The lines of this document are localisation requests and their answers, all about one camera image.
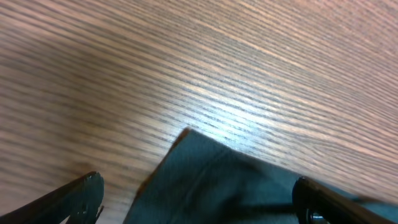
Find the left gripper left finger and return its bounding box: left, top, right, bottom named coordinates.
left=1, top=171, right=104, bottom=224

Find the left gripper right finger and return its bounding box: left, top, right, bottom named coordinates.
left=292, top=177, right=394, bottom=224

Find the dark green t-shirt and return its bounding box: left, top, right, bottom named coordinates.
left=123, top=127, right=398, bottom=224

